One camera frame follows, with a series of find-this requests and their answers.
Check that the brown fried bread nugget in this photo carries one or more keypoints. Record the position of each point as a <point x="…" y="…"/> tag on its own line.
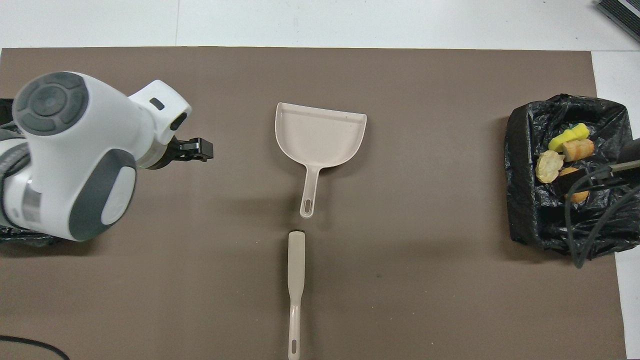
<point x="580" y="196"/>

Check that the pink bin lined black bag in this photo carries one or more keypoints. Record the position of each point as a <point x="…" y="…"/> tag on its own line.
<point x="30" y="236"/>

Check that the dark ribbed panel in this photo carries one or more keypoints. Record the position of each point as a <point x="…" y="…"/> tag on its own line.
<point x="622" y="15"/>

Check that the small striped croissant piece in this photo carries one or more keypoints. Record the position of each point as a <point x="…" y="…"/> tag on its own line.
<point x="580" y="149"/>

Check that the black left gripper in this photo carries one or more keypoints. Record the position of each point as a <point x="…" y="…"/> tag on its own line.
<point x="164" y="155"/>

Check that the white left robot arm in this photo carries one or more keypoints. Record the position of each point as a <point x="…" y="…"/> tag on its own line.
<point x="80" y="150"/>

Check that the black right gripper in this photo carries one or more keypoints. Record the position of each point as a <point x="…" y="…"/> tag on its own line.
<point x="631" y="151"/>

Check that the beige hand brush black bristles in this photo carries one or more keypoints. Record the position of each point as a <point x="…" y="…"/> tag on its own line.
<point x="296" y="265"/>

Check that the beige plastic dustpan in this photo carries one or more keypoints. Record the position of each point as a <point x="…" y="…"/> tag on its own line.
<point x="320" y="135"/>

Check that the pale torn bread piece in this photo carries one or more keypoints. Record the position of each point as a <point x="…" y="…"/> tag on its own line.
<point x="548" y="167"/>

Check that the wide yellow sponge piece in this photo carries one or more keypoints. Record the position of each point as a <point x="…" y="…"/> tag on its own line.
<point x="565" y="137"/>

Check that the brown paper table mat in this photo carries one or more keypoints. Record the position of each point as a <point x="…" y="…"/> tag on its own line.
<point x="400" y="275"/>

